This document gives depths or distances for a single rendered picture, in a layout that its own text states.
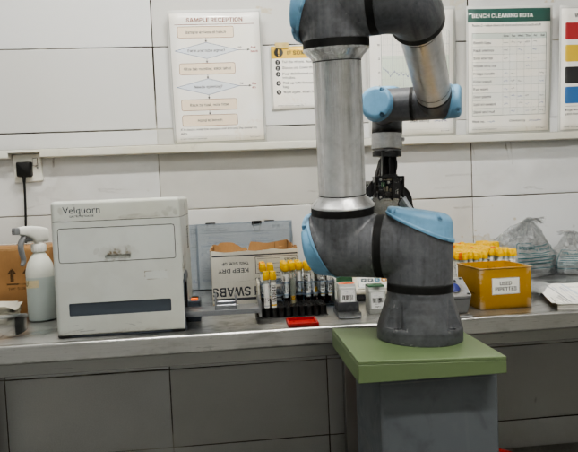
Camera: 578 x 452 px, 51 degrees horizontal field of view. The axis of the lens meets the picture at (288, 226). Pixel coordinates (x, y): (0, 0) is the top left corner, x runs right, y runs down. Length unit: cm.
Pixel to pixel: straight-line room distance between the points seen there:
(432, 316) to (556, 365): 135
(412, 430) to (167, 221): 68
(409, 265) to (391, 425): 26
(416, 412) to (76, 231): 80
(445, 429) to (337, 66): 63
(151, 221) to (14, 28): 99
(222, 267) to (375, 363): 79
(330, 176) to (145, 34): 114
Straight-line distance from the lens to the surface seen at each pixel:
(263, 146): 198
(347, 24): 106
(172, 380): 210
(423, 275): 106
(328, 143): 107
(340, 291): 145
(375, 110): 139
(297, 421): 215
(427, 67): 122
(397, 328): 109
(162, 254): 138
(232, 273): 167
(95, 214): 140
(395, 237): 106
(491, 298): 154
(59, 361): 145
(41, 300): 166
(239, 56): 203
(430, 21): 110
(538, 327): 153
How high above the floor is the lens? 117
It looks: 3 degrees down
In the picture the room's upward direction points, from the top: 2 degrees counter-clockwise
